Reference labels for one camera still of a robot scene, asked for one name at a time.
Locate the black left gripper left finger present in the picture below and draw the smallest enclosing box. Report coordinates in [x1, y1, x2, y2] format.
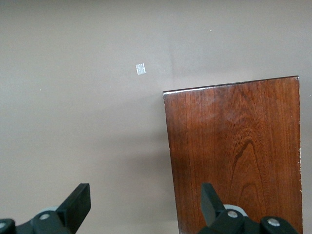
[0, 183, 91, 234]

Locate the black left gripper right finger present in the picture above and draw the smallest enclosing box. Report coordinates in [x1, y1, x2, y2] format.
[197, 183, 297, 234]

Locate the dark wooden drawer cabinet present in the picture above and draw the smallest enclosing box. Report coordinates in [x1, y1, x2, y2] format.
[162, 76, 303, 234]

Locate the brown table cover sheet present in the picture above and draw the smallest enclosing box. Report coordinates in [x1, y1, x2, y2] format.
[0, 0, 312, 234]

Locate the small grey tape patch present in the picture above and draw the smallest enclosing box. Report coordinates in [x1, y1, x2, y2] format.
[135, 63, 146, 77]

